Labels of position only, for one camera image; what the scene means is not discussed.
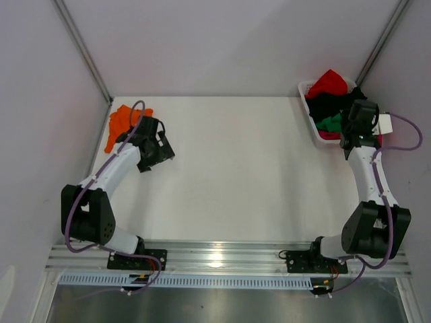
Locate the red t shirt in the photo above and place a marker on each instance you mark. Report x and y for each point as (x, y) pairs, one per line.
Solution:
(329, 83)

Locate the black t shirt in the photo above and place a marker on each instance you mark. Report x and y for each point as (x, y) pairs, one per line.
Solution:
(327, 105)

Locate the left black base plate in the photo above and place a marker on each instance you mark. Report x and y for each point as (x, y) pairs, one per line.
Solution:
(124, 263)

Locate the aluminium frame post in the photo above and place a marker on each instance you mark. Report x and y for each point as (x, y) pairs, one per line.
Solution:
(389, 29)
(81, 47)

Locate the right aluminium frame post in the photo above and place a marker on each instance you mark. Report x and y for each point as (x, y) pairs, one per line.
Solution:
(389, 29)

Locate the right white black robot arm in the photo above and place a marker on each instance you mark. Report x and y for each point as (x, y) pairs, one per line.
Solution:
(375, 230)

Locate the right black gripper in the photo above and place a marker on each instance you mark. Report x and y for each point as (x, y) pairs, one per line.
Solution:
(352, 142)

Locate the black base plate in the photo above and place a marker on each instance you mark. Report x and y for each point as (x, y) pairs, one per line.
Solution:
(124, 263)
(305, 262)

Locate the white slotted cable duct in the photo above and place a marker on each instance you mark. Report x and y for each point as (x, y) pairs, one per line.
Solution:
(280, 282)

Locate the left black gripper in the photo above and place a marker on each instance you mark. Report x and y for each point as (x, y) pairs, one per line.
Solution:
(164, 153)

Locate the green t shirt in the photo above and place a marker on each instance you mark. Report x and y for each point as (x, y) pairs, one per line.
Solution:
(331, 124)

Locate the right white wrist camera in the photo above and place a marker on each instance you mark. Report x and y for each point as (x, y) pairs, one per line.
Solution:
(384, 125)

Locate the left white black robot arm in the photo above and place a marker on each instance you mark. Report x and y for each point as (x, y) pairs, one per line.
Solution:
(86, 212)

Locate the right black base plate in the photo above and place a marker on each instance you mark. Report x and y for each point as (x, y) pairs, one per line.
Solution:
(305, 262)

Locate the white plastic basket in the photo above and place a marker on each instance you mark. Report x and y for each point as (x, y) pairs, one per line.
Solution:
(303, 89)

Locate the aluminium mounting rail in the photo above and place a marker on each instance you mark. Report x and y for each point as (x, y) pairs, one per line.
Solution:
(190, 258)

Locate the left aluminium frame post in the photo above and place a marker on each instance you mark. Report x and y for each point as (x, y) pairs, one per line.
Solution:
(81, 47)

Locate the orange folded t shirt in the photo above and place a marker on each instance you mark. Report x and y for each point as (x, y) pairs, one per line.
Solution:
(120, 122)

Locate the magenta t shirt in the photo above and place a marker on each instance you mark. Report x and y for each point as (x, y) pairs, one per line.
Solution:
(335, 136)

